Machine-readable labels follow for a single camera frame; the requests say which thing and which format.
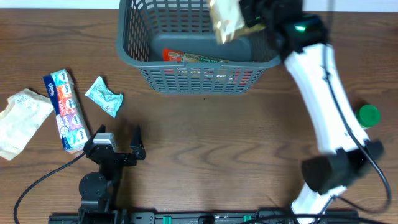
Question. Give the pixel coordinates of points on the green crumpled snack packet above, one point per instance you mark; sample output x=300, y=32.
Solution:
x=105, y=98

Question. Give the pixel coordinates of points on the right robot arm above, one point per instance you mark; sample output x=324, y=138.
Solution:
x=346, y=152

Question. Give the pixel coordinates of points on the colourful tissue multipack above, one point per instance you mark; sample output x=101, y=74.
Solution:
x=69, y=117

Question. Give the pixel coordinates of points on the gold foil food bag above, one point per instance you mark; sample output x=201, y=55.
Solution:
x=232, y=19

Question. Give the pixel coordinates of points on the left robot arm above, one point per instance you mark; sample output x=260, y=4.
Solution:
x=99, y=190

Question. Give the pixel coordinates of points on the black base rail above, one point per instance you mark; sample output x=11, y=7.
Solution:
x=153, y=217

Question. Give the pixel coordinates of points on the grey plastic lattice basket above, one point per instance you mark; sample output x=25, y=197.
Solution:
x=145, y=28

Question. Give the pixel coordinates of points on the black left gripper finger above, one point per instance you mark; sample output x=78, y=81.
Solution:
x=136, y=141
x=101, y=129

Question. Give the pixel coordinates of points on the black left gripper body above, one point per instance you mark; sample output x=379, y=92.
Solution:
x=127, y=161

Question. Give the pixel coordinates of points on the green lid jar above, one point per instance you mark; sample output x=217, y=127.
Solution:
x=368, y=116

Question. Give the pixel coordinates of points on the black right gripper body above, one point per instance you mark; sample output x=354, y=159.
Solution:
x=256, y=13

